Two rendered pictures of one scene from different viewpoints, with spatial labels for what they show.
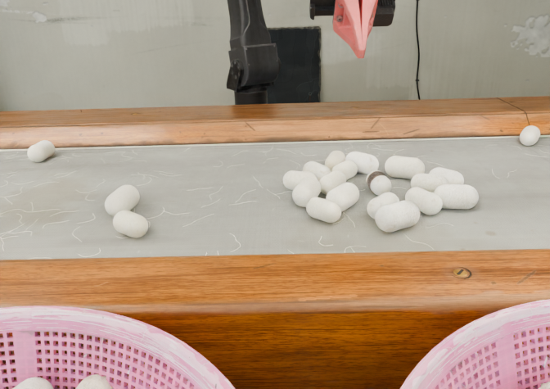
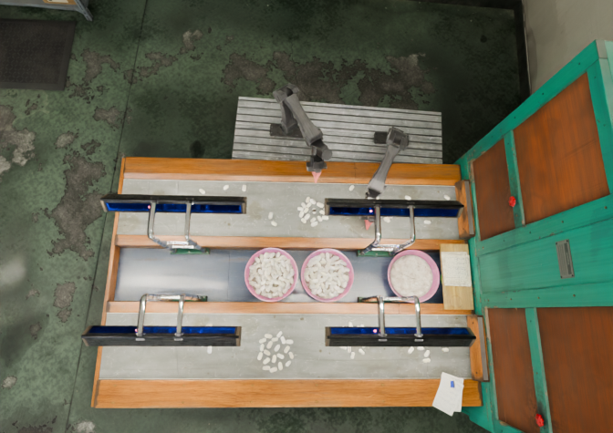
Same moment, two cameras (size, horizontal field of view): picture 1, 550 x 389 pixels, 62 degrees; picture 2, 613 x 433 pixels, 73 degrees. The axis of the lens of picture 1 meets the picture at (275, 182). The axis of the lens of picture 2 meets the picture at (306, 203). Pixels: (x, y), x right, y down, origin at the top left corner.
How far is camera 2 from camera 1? 1.95 m
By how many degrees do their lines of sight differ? 53
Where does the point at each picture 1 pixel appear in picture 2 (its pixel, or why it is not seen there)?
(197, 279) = (287, 242)
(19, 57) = not seen: outside the picture
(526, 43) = not seen: outside the picture
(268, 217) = (295, 220)
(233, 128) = (285, 178)
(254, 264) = (294, 240)
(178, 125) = (273, 177)
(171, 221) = (279, 220)
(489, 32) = not seen: outside the picture
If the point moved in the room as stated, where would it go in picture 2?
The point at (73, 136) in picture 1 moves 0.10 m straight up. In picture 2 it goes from (247, 178) to (245, 172)
